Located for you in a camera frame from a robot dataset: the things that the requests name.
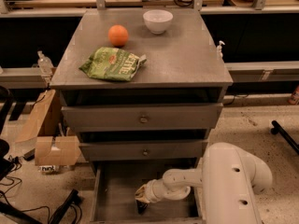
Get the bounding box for black stand leg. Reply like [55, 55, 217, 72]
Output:
[50, 189, 80, 224]
[270, 120, 299, 155]

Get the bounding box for green chip bag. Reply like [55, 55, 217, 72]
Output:
[79, 47, 147, 81]

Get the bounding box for black stand leg right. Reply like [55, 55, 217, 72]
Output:
[270, 120, 299, 155]

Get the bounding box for brown cardboard box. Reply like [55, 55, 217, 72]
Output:
[15, 90, 81, 166]

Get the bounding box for black floor cables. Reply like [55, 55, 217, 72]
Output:
[0, 156, 52, 222]

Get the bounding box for grey top drawer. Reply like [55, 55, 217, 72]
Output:
[62, 104, 222, 133]

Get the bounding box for white bowl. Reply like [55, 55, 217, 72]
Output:
[143, 9, 174, 35]

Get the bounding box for white pump bottle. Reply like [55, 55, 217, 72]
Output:
[216, 40, 225, 57]

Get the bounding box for grey middle drawer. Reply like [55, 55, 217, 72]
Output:
[79, 140, 208, 161]

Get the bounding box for grey drawer cabinet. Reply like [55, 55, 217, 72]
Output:
[50, 8, 234, 173]

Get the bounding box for clear plastic bottle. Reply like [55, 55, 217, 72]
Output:
[37, 50, 53, 75]

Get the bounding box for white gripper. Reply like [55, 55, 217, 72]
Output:
[135, 179, 164, 203]

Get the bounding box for orange fruit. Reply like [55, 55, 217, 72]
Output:
[108, 25, 129, 47]

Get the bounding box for black stand leg left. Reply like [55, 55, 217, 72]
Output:
[50, 189, 80, 224]

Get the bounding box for orange bottle on floor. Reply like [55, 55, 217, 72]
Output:
[288, 86, 299, 105]

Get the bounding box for grey open bottom drawer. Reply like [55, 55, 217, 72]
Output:
[90, 159, 204, 224]

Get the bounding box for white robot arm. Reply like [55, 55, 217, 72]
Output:
[135, 143, 273, 224]

